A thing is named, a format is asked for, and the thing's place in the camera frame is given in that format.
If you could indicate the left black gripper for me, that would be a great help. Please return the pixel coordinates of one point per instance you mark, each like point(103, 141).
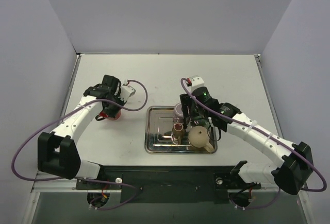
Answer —
point(109, 108)

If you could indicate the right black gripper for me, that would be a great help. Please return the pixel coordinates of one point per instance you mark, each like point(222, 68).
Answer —
point(185, 103)

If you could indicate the lilac ceramic mug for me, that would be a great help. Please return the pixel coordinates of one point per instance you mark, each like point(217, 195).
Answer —
point(178, 116)

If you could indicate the small dark brown cup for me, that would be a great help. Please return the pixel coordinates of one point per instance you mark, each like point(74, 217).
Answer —
point(178, 132)

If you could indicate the red ceramic mug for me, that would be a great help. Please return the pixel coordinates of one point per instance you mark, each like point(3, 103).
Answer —
point(103, 116)

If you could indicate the cream ceramic mug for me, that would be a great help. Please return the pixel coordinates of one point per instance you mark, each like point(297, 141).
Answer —
point(198, 138)

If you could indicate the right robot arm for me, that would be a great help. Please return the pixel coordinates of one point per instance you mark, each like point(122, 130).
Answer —
point(291, 164)

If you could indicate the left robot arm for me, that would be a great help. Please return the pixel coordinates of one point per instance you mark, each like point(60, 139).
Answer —
point(57, 151)

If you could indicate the stainless steel tray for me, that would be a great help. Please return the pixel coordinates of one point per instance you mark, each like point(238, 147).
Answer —
point(158, 132)

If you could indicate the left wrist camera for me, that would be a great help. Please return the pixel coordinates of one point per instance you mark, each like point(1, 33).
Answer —
point(126, 91)

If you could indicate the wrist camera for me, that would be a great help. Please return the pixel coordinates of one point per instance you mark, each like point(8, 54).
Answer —
point(126, 91)
point(195, 82)

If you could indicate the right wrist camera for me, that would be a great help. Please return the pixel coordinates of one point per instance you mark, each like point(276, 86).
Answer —
point(195, 82)

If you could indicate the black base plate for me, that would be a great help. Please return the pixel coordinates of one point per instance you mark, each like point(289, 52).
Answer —
point(163, 184)

